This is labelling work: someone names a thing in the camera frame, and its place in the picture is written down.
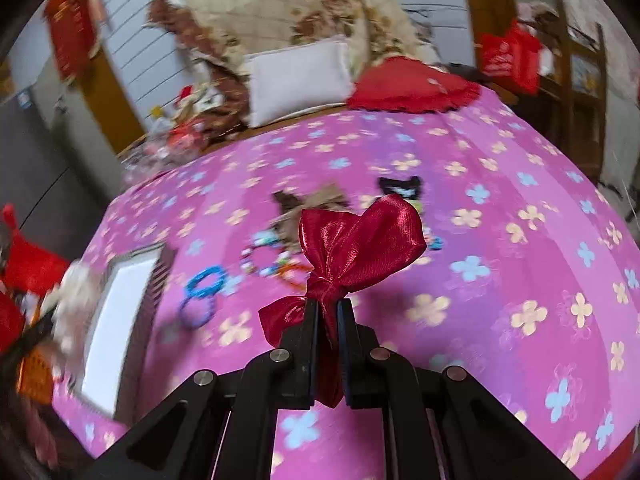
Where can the white small pillow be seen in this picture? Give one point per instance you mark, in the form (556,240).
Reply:
(295,80)

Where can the pink floral bed sheet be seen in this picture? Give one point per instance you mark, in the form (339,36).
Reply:
(463,238)

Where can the beige floral quilt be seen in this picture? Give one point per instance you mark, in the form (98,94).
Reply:
(227,31)

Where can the black hair scrunchie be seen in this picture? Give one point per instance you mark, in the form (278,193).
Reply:
(408,189)

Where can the striped white jewelry tray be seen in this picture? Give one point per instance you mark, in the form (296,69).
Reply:
(120,331)

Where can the grey refrigerator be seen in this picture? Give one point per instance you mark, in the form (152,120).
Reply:
(57,169)

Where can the red shopping bag on chair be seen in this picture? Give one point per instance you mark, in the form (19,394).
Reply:
(512,60)

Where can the clear plastic bag pile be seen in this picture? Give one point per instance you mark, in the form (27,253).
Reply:
(166,146)

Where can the red satin bow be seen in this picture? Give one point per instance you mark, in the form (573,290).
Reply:
(348,253)

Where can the wooden chair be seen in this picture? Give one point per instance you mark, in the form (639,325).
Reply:
(576,90)

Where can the red cushion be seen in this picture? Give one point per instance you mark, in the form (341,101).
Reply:
(406,85)

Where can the brown leopard bow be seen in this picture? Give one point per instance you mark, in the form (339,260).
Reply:
(286,225)

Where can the cream dotted scrunchie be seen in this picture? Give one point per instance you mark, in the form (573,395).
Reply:
(72,303)

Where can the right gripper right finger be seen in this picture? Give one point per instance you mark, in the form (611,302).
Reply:
(443,425)

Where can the orange plastic basket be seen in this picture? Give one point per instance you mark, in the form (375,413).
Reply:
(34,379)

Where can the santa plush toy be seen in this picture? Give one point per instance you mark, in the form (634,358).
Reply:
(198,99)

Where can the large red gift bag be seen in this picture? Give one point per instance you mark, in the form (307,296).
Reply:
(25,266)

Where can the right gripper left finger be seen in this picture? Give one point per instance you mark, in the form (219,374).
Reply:
(220,426)

